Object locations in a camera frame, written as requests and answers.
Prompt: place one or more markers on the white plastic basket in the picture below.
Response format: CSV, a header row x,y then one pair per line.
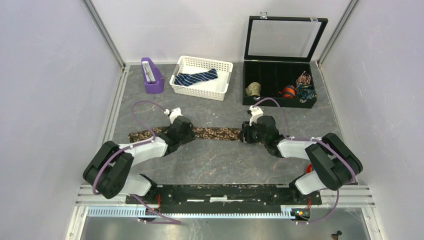
x,y
213,89

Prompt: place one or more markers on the olive rolled tie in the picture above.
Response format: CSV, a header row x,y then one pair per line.
x,y
253,90

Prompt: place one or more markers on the purple metronome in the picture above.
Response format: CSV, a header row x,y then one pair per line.
x,y
153,79

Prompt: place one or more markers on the orange navy rolled tie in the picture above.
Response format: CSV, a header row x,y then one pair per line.
x,y
288,92

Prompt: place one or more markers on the navy striped tie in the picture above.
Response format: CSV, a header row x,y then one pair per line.
x,y
186,79

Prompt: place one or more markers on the brown floral tie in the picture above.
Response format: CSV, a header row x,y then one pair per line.
x,y
207,133

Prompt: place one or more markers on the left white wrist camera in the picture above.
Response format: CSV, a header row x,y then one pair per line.
x,y
173,114

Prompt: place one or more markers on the teal patterned tie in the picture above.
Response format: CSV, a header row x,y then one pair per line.
x,y
305,91

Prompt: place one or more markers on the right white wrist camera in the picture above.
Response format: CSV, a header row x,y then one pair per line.
x,y
255,112

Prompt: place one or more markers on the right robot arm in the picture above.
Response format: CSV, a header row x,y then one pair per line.
x,y
333,163

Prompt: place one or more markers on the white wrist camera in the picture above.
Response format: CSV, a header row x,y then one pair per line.
x,y
255,112
173,114

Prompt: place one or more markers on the pink patterned tie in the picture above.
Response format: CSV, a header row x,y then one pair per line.
x,y
304,79

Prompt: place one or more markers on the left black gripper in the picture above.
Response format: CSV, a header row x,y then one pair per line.
x,y
191,135

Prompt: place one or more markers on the black display case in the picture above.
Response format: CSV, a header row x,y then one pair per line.
x,y
277,50

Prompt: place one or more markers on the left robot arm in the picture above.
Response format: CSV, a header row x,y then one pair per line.
x,y
109,171

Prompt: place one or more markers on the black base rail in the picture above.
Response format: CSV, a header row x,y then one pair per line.
x,y
227,198

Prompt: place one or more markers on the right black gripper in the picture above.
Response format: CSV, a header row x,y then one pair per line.
x,y
245,136

